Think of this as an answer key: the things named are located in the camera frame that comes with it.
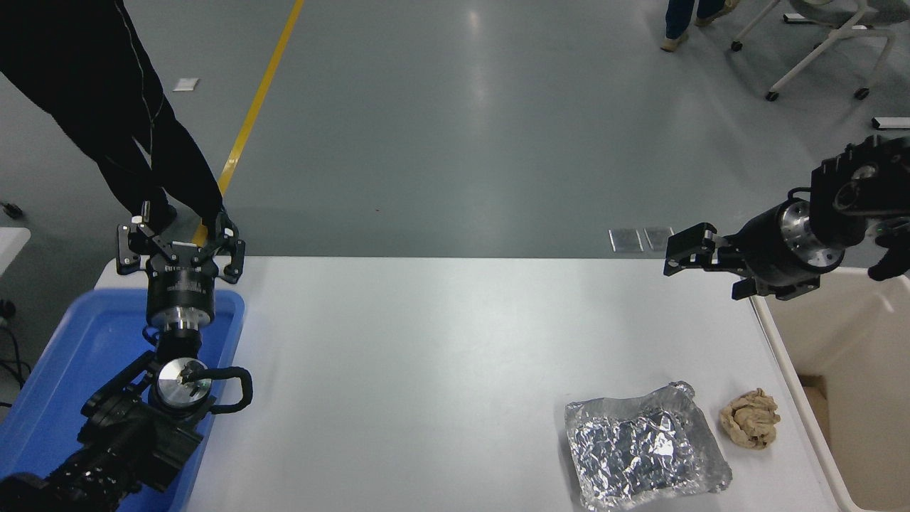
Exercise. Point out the crumpled foil tray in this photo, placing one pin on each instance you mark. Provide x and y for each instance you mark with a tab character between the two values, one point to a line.
640	448

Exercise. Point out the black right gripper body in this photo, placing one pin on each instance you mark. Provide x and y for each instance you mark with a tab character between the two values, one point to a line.
766	249

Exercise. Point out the black castor wheel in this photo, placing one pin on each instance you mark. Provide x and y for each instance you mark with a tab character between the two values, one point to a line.
6	308
11	210

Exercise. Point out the brown cardboard piece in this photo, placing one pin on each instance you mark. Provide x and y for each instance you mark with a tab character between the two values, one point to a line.
814	398

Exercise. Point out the large pale bin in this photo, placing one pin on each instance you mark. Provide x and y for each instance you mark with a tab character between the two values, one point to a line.
853	355

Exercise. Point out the crumpled tan paper ball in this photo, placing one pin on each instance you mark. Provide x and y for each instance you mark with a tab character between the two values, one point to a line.
749	419

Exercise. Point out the white office chair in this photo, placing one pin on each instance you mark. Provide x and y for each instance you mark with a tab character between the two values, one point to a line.
839	28

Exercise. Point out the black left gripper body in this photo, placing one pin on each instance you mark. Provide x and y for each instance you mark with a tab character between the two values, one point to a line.
180	293

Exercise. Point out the blue plastic tray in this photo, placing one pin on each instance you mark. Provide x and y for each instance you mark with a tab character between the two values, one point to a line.
85	341

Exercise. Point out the person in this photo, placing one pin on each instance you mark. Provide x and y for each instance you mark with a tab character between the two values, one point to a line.
679	21
85	78

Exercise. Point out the white side table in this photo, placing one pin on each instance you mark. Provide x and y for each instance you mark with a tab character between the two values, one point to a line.
11	247

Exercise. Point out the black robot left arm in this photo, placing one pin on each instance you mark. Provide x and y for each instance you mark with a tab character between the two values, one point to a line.
121	441

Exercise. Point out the silver floor plate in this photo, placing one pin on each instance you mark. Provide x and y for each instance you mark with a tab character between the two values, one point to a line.
625	240
657	237

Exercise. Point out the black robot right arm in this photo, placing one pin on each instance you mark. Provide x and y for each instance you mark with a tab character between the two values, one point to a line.
860	192

